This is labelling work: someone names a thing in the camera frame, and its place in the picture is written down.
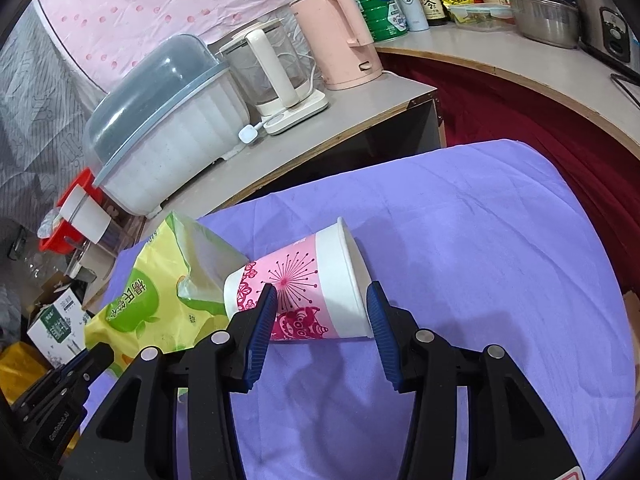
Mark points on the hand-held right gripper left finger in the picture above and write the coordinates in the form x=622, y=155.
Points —
x=260, y=330

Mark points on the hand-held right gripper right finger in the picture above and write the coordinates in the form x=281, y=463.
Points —
x=382, y=335

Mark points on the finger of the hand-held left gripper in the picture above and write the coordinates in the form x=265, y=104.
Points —
x=60, y=367
x=97, y=360

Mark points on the pink paper cup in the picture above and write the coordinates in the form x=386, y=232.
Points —
x=320, y=280

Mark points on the yellow-green snack bag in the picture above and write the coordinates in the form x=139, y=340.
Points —
x=150, y=290

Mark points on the yellow cloth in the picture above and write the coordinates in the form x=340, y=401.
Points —
x=20, y=365

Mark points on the white printed cardboard box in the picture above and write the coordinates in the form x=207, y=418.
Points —
x=57, y=325

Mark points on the purple cloth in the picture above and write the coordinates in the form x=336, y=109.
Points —
x=475, y=235

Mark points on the white blender cup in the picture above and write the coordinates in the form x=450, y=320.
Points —
x=87, y=215

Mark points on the red plastic basin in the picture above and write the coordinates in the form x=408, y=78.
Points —
x=80, y=177

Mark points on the white power plug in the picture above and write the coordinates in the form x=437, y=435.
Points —
x=248, y=133

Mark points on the white dish drainer with lid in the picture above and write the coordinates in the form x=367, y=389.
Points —
x=165, y=150

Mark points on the wooden side cabinet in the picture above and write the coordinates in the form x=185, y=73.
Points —
x=350, y=105

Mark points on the grey patterned curtain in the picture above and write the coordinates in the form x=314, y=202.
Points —
x=40, y=125

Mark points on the white glass kettle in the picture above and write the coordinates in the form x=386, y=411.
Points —
x=270, y=75

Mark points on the dark red cloth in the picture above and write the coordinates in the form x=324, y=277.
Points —
x=525, y=110

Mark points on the pink electric kettle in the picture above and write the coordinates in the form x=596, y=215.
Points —
x=330, y=35

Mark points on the green tin can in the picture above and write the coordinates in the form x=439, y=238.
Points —
x=380, y=10

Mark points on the clear plastic food box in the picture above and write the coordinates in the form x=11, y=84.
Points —
x=480, y=14

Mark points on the pink dotted cloth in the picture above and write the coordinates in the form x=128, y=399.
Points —
x=150, y=10

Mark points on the steel pot with lid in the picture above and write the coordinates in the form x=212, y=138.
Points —
x=545, y=20

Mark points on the silver rice cooker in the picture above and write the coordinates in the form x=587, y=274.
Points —
x=605, y=25

